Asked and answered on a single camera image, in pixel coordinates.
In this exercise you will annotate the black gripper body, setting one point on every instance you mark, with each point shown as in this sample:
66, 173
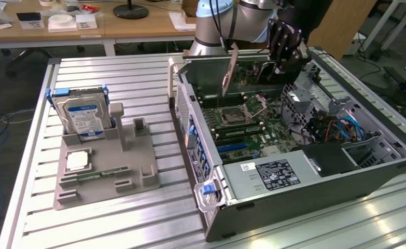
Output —
303, 13

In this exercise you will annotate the green graphics card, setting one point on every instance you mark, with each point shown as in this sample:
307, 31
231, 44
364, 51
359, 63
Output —
244, 75

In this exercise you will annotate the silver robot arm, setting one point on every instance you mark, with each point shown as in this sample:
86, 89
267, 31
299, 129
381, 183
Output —
209, 31

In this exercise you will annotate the wooden cabinet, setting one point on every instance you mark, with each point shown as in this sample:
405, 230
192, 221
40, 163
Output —
348, 26

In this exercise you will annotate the tall silver disk bay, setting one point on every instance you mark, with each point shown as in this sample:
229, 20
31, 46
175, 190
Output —
300, 98

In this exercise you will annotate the metal socket cover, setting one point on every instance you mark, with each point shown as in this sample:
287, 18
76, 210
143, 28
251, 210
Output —
256, 103

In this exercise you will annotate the black RAM slot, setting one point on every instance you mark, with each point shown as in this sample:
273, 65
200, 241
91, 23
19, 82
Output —
223, 103
213, 97

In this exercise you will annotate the cardboard box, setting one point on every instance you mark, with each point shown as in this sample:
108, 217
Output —
189, 7

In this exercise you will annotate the green motherboard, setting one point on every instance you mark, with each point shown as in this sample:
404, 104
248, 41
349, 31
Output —
268, 129

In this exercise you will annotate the white paper stack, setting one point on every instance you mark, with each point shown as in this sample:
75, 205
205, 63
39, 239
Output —
181, 22

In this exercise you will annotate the CPU socket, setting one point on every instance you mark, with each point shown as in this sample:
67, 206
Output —
232, 115

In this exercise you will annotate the black RAM stick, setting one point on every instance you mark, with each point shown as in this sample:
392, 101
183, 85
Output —
240, 132

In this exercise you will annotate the low silver disk bay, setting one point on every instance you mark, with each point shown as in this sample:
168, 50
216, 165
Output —
372, 145

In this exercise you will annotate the blue expansion slot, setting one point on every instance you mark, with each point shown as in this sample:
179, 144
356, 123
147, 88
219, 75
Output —
232, 147

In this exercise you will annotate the black lamp base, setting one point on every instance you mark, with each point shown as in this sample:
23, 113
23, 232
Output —
131, 11

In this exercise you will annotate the grey power supply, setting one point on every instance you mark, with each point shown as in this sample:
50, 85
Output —
237, 181

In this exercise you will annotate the red packet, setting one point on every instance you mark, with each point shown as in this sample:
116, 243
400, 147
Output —
88, 8

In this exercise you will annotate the white labelled box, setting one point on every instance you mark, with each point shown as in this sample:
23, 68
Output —
86, 23

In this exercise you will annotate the blue case latch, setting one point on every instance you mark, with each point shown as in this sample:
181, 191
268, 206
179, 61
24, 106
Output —
208, 188

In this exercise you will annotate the dark grey PC case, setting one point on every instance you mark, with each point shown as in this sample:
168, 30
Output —
292, 207

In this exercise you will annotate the white box with bowl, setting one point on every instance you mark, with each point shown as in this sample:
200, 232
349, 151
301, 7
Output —
63, 22

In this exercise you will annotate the hard disk with blue caddy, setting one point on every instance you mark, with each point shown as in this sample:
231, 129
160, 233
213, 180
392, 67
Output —
82, 116

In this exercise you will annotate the grey parts rack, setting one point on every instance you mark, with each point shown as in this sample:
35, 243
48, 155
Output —
120, 160

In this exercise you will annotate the white tape roll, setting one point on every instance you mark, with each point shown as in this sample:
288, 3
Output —
46, 2

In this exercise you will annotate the white box with black lid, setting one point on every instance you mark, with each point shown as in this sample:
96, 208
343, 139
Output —
30, 22

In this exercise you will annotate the green RAM stick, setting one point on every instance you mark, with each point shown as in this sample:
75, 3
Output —
99, 174

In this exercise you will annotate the silver CPU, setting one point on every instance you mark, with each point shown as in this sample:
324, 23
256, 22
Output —
76, 160

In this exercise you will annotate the wooden desk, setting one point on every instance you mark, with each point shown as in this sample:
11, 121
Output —
16, 36

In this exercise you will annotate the white table frame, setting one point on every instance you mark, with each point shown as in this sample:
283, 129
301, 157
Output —
391, 15

